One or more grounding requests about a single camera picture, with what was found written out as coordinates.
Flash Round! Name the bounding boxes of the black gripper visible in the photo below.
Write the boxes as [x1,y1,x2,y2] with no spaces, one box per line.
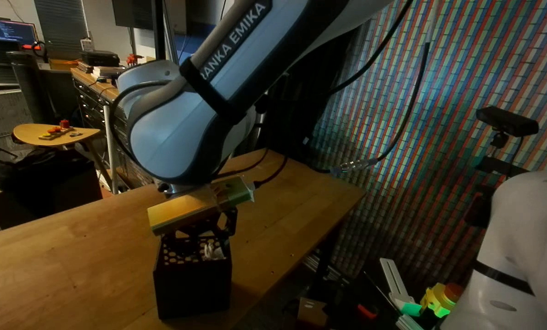
[162,205,241,247]

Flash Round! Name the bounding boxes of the black perforated plastic box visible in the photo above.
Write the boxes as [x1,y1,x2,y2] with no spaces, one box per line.
[153,227,235,320]

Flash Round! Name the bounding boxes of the small cardboard box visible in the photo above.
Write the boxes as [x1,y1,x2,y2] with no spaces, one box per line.
[296,295,331,330]

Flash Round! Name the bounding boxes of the white plastic bar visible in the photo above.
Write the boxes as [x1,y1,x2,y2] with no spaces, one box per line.
[378,256,417,304]

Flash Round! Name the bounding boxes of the black storage case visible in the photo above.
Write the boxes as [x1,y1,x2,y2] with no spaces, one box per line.
[0,148,105,216]

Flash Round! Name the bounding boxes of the wooden top workbench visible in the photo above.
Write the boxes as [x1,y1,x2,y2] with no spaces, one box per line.
[70,64,142,188]

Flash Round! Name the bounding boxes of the small red objects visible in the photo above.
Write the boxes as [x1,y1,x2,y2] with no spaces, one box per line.
[44,117,75,137]

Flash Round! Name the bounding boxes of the round wooden stool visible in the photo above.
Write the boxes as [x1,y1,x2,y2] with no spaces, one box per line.
[11,119,103,148]

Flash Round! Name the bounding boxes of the yellow green toy block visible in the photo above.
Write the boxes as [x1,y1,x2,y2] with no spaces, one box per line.
[419,280,459,318]

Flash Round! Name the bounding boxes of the mesh patterned screen panel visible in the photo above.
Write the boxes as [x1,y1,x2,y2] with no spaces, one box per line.
[303,0,547,289]

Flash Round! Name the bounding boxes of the lit computer monitor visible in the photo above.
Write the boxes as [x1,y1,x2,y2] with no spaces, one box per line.
[0,14,39,43]

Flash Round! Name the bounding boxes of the upright silver metal post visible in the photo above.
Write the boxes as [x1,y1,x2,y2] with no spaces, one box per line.
[101,102,119,194]

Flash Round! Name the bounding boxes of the looped black arm cable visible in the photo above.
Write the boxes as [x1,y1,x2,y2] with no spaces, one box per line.
[110,80,290,190]

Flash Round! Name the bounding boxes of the black camera on tripod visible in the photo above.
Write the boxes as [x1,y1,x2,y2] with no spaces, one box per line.
[465,104,542,230]

